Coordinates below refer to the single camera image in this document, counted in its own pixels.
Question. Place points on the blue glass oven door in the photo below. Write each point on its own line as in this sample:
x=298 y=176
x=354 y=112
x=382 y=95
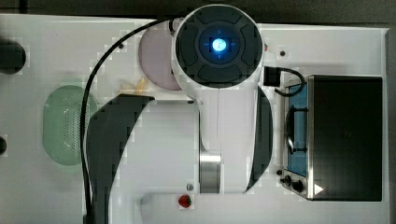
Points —
x=296 y=132

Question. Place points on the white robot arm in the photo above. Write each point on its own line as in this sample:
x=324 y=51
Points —
x=206 y=130

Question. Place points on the black steel toaster oven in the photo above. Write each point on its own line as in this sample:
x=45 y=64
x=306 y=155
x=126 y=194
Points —
x=344 y=140

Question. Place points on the grey round plate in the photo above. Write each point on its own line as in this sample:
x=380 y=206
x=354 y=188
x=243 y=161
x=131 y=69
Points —
x=155 y=58

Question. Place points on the peeled banana toy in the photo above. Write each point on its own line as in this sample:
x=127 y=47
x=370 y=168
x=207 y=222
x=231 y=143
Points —
x=138 y=88

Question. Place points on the green perforated basket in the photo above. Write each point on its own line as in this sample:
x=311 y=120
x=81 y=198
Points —
x=61 y=121

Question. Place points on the black cylinder cup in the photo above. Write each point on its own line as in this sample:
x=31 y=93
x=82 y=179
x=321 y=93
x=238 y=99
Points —
x=12 y=57

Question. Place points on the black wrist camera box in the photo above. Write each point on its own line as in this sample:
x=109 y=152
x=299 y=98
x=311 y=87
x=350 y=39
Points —
x=271 y=76

